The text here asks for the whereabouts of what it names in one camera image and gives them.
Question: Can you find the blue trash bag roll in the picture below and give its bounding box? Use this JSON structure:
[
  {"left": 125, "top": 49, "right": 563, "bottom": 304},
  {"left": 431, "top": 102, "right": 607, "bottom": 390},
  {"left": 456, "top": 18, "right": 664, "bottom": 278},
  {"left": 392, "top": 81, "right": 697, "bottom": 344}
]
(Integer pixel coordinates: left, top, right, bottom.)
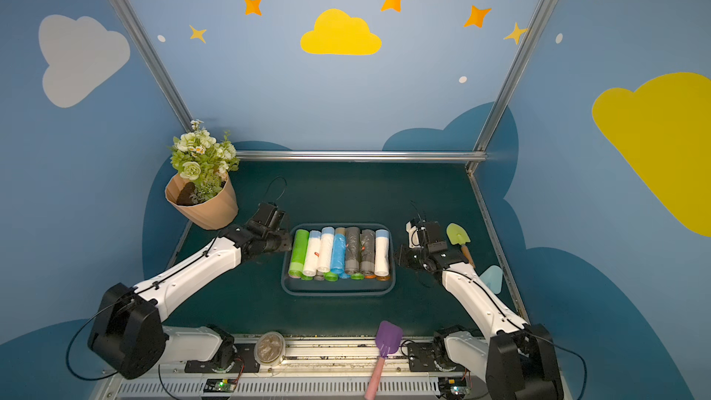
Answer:
[{"left": 331, "top": 227, "right": 346, "bottom": 279}]

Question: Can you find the grey trash bag roll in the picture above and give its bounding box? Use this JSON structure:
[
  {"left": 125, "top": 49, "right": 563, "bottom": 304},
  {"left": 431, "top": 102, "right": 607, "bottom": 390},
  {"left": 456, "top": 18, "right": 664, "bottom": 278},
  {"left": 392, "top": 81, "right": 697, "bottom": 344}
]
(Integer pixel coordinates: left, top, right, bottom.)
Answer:
[
  {"left": 360, "top": 229, "right": 375, "bottom": 278},
  {"left": 344, "top": 227, "right": 361, "bottom": 275}
]

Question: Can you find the dark teal storage box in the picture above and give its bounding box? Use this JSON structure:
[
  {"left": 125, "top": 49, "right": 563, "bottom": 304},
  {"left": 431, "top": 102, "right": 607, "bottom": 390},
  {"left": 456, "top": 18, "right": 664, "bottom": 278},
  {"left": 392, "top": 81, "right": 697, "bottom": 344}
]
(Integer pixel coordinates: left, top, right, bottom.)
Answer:
[{"left": 281, "top": 238, "right": 396, "bottom": 297}]

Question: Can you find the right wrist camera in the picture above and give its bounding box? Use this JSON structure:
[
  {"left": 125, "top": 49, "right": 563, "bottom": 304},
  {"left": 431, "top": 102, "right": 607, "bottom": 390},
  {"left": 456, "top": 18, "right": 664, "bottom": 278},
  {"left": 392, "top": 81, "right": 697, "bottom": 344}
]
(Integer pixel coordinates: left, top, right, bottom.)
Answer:
[{"left": 405, "top": 220, "right": 425, "bottom": 249}]

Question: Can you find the flower pot with plant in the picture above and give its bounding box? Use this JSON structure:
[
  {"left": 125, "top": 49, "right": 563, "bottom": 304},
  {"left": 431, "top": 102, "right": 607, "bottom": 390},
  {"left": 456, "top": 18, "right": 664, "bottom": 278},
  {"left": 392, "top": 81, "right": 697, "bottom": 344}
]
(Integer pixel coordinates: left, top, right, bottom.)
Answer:
[{"left": 165, "top": 120, "right": 240, "bottom": 231}]

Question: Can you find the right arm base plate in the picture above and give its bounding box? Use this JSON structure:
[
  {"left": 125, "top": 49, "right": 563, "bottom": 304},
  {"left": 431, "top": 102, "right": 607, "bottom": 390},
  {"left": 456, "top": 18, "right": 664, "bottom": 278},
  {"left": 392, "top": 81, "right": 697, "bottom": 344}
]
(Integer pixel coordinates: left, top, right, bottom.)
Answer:
[{"left": 405, "top": 342, "right": 452, "bottom": 372}]

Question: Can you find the green toy trowel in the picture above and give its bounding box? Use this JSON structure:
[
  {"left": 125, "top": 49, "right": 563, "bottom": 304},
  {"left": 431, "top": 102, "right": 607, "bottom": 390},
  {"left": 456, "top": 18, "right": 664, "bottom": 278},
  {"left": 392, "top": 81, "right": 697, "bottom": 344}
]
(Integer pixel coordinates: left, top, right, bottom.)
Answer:
[{"left": 446, "top": 223, "right": 476, "bottom": 269}]

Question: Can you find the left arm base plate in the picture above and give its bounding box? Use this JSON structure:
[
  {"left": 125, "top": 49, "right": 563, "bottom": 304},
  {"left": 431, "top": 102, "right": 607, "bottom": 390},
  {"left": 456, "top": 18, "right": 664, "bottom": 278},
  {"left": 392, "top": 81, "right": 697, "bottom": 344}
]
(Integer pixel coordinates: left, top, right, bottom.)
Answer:
[{"left": 184, "top": 343, "right": 260, "bottom": 374}]

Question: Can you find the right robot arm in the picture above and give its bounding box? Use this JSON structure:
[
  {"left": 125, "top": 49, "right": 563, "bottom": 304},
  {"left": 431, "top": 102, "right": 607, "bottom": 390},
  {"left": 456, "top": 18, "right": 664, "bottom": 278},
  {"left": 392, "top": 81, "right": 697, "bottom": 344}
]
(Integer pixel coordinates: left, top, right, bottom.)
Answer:
[{"left": 400, "top": 220, "right": 565, "bottom": 399}]

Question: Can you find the right controller board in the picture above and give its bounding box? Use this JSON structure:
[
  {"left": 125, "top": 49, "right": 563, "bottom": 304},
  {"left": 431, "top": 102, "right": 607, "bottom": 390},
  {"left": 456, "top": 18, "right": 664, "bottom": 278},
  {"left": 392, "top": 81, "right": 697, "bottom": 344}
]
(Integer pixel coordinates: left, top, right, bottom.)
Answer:
[{"left": 437, "top": 378, "right": 470, "bottom": 400}]

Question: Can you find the controller board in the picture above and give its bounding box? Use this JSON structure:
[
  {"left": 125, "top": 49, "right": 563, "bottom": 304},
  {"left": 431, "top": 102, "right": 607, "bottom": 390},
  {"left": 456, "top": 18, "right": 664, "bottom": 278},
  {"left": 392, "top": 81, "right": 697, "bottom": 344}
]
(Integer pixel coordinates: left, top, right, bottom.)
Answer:
[
  {"left": 437, "top": 378, "right": 470, "bottom": 400},
  {"left": 203, "top": 379, "right": 238, "bottom": 394}
]

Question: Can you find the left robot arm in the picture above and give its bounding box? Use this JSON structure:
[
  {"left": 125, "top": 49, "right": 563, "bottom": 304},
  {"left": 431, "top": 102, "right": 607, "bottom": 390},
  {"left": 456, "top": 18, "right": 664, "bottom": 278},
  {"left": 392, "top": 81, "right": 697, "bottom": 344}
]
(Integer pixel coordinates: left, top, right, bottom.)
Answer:
[{"left": 87, "top": 203, "right": 292, "bottom": 380}]

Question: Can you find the purple toy shovel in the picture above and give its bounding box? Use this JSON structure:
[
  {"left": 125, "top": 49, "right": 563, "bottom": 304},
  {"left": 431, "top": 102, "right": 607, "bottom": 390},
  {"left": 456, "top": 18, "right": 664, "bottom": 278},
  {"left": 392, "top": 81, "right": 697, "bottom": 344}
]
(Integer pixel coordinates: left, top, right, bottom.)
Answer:
[{"left": 364, "top": 320, "right": 403, "bottom": 400}]

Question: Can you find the left controller board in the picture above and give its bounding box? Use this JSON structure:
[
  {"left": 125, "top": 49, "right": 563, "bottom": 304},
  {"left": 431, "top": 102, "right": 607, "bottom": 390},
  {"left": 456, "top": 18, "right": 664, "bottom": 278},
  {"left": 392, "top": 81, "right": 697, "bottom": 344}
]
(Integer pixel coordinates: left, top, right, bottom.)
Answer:
[{"left": 203, "top": 379, "right": 238, "bottom": 394}]

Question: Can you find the clear plastic lidded cup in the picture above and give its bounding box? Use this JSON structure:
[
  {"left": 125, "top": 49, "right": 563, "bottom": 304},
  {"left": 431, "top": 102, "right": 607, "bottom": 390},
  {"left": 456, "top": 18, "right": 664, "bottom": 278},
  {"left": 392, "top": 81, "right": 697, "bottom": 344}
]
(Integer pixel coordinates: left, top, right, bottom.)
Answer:
[{"left": 255, "top": 331, "right": 286, "bottom": 367}]

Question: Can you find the light blue toy spade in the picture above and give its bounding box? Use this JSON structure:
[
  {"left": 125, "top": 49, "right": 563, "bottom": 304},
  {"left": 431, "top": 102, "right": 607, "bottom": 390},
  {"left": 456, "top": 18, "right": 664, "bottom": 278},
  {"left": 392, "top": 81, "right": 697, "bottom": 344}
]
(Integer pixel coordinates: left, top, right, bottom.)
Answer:
[{"left": 480, "top": 265, "right": 504, "bottom": 294}]

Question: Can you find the white trash bag roll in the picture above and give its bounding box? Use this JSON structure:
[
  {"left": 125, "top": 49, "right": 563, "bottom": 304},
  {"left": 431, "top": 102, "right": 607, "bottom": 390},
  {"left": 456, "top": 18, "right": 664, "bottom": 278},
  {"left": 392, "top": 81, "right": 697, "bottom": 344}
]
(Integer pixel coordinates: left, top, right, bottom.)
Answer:
[
  {"left": 317, "top": 226, "right": 335, "bottom": 273},
  {"left": 302, "top": 231, "right": 321, "bottom": 278}
]

